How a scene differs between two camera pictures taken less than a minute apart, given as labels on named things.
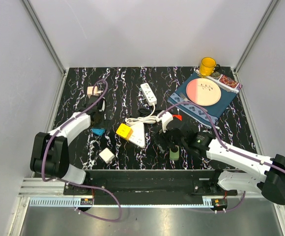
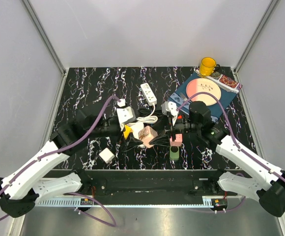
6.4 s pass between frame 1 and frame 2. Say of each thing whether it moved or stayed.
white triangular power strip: stayed
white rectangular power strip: stayed
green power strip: stayed
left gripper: moved
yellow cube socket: stayed
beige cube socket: moved
